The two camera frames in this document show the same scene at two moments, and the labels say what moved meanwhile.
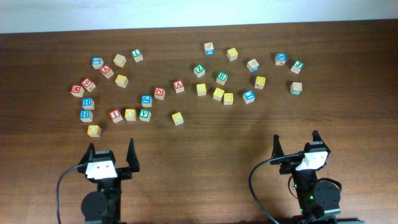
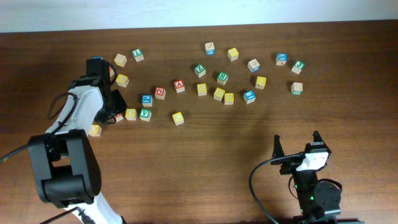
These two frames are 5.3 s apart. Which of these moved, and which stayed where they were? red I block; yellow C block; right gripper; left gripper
Moved: left gripper
Stayed: right gripper; red I block; yellow C block
